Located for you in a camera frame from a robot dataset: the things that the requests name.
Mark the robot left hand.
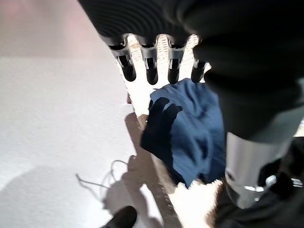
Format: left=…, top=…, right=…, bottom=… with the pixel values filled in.
left=77, top=0, right=304, bottom=209

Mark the blue cloth garment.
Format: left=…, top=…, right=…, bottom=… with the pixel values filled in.
left=149, top=77, right=227, bottom=189

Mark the robot silver black leg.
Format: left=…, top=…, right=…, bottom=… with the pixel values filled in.
left=213, top=136, right=304, bottom=228

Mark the white mesh laundry basket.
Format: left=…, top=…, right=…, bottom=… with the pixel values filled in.
left=111, top=33, right=225, bottom=228

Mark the robot dark foot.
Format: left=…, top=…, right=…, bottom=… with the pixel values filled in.
left=102, top=205, right=138, bottom=228

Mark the thin white cord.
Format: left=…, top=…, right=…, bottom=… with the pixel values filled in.
left=75, top=159, right=130, bottom=202

